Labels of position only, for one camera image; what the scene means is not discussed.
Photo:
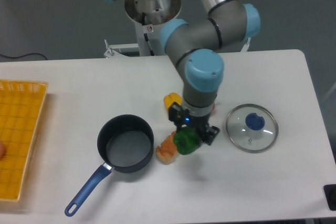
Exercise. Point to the black table grommet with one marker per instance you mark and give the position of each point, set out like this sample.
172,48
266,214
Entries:
330,194

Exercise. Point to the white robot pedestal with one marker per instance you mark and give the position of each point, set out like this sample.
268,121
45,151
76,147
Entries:
148,17

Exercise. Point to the dark saucepan with blue handle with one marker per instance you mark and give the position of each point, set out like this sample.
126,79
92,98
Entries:
126,145

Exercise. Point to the green bell pepper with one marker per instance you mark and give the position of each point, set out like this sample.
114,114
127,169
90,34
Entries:
186,140

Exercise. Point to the yellow bell pepper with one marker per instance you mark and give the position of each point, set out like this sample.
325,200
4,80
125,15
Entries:
170,99

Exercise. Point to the glass lid with blue knob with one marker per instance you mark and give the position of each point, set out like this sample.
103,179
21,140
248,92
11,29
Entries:
251,128

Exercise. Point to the toy bread loaf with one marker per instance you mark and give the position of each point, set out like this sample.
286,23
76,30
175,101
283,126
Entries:
167,151

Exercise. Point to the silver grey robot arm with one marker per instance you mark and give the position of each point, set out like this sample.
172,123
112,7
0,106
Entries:
192,50

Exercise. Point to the yellow wicker basket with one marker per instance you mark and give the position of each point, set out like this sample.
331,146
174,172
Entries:
22,103

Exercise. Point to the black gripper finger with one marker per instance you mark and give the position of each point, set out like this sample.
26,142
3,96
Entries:
176,115
208,134

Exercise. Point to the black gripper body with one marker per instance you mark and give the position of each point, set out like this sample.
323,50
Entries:
195,118

